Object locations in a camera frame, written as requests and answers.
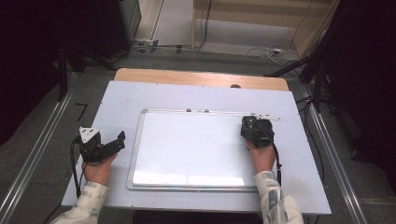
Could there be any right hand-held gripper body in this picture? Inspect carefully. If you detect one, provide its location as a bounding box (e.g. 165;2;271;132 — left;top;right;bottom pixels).
248;113;282;148

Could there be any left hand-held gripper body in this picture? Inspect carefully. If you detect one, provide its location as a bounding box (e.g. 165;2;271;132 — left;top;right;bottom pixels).
78;126;108;163

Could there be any white framed whiteboard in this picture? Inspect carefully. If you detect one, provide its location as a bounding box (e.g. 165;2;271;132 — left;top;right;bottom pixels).
126;107;272;192

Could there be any person's right hand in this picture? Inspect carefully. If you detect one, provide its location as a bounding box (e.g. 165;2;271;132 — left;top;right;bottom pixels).
245;139;277;175

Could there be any person's left hand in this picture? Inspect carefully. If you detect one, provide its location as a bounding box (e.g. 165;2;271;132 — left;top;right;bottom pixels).
81;153;119;188

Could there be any white table cover board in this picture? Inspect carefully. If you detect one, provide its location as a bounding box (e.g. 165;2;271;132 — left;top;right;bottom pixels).
61;79;332;217

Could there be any black metal stand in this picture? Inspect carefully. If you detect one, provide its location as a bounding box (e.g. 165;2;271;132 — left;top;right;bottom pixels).
56;41;69;103
312;57;325;114

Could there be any wooden table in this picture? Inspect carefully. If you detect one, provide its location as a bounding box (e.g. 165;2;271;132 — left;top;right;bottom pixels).
113;67;290;92

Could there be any person's dark lap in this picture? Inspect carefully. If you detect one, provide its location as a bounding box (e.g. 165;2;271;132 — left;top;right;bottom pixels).
132;210;265;224

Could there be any black cabinet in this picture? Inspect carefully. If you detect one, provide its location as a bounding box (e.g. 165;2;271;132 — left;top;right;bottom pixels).
94;0;143;61

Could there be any light wooden shelf unit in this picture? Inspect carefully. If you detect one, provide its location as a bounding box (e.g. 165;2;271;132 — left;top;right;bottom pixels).
191;0;341;60

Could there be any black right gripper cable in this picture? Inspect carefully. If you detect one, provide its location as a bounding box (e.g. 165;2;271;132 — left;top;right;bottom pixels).
261;121;283;188

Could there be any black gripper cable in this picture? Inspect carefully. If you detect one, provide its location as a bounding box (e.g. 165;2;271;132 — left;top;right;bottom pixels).
261;121;283;188
70;137;89;201

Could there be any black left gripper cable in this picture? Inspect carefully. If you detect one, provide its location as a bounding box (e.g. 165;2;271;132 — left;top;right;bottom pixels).
70;137;89;201

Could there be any aluminium floor rail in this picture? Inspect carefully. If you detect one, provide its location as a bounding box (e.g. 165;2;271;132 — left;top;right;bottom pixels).
299;84;371;224
0;72;79;224

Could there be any white floor cable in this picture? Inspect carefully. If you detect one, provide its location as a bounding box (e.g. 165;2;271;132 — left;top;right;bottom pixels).
247;43;292;61

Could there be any black floor cable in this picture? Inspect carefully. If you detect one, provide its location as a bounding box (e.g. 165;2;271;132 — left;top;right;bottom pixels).
110;0;214;63

